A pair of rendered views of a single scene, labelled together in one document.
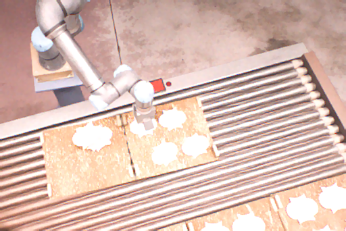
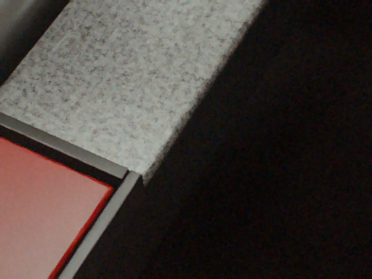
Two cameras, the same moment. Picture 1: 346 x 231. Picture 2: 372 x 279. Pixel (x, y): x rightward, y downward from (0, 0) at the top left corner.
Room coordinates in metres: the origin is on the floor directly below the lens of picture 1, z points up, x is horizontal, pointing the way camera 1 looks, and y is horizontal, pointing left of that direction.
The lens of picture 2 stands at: (1.01, -0.24, 1.24)
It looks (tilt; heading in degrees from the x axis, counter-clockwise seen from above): 54 degrees down; 139
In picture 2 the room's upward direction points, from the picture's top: 8 degrees counter-clockwise
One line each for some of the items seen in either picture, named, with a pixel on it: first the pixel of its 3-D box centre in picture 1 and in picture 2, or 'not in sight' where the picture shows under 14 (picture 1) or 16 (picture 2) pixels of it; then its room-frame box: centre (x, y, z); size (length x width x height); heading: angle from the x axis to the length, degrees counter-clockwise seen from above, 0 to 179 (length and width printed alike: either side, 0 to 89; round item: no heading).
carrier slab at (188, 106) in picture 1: (168, 136); not in sight; (0.55, -0.19, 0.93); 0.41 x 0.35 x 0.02; 100
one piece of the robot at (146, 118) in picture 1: (144, 115); not in sight; (0.58, -0.07, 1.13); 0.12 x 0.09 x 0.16; 17
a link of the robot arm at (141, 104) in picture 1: (143, 94); not in sight; (0.61, -0.06, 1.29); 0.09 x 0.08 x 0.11; 36
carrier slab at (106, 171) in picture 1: (86, 156); not in sight; (0.48, 0.23, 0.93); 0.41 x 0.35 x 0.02; 99
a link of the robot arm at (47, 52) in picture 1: (46, 40); not in sight; (1.02, 0.39, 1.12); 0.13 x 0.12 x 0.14; 126
